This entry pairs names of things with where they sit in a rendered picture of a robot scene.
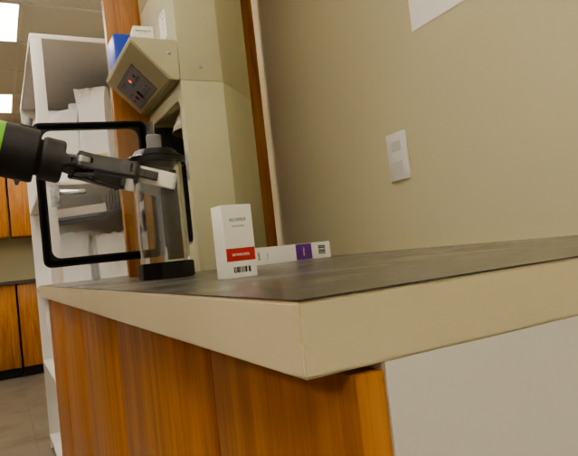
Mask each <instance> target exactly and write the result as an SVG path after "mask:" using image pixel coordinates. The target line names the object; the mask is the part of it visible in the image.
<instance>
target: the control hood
mask: <svg viewBox="0 0 578 456"><path fill-rule="evenodd" d="M130 64H132V65H133V66H134V67H135V68H136V69H137V70H138V71H139V72H140V73H141V74H142V75H143V76H144V77H146V78H147V79H148V80H149V81H150V82H151V83H152V84H153V85H154V86H155V87H156V88H157V90H156V91H155V93H154V94H153V95H152V96H151V98H150V99H149V100H148V101H147V103H146V104H145V105H144V106H143V108H142V109H140V108H139V107H137V106H136V105H135V104H134V103H133V102H132V101H131V100H130V99H129V98H127V97H126V96H125V95H124V94H123V93H122V92H121V91H120V90H119V89H117V87H118V85H119V83H120V82H121V80H122V78H123V77H124V75H125V73H126V72H127V70H128V68H129V66H130ZM179 80H180V72H179V63H178V55H177V46H176V41H175V40H166V39H156V38H145V37H134V36H130V37H128V40H127V42H126V44H125V46H124V48H123V50H122V51H121V53H120V55H119V57H118V59H117V61H116V63H115V65H114V66H113V68H112V70H111V72H110V74H109V76H108V78H107V80H106V83H107V84H108V85H109V86H110V87H111V88H112V89H113V90H114V91H115V92H116V93H117V94H119V95H120V96H121V97H122V98H123V99H124V100H125V101H126V102H127V103H129V104H130V105H131V106H132V107H133V108H134V109H135V110H136V111H137V112H139V113H140V114H142V115H149V113H150V112H151V111H152V110H153V109H154V108H155V107H156V105H157V104H158V103H159V102H160V101H161V100H162V99H163V98H164V97H165V95H166V94H167V93H168V92H169V91H170V90H171V89H172V88H173V87H174V86H175V85H176V84H177V82H178V81H179Z"/></svg>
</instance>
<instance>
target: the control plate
mask: <svg viewBox="0 0 578 456"><path fill-rule="evenodd" d="M132 74H133V75H134V76H135V77H136V78H134V77H133V76H132ZM128 80H130V81H131V82H132V83H130V82H129V81H128ZM145 84H146V85H147V87H145ZM143 87H145V88H146V89H145V90H143ZM117 89H119V90H120V91H121V92H122V93H123V94H124V95H125V96H126V97H127V98H129V99H130V100H131V101H132V102H133V103H134V104H135V105H136V106H137V107H139V108H140V109H142V108H143V106H144V105H145V104H146V103H147V101H148V100H149V99H150V98H151V96H152V95H153V94H154V93H155V91H156V90H157V88H156V87H155V86H154V85H153V84H152V83H151V82H150V81H149V80H148V79H147V78H146V77H144V76H143V75H142V74H141V73H140V72H139V71H138V70H137V69H136V68H135V67H134V66H133V65H132V64H130V66H129V68H128V70H127V72H126V73H125V75H124V77H123V78H122V80H121V82H120V83H119V85H118V87H117ZM141 90H142V91H144V92H141ZM137 91H139V92H140V93H141V94H142V95H143V96H144V98H143V99H142V98H141V97H140V96H139V95H138V94H137ZM136 96H138V97H139V100H137V99H136V98H135V97H136ZM134 100H135V101H136V102H135V101H134Z"/></svg>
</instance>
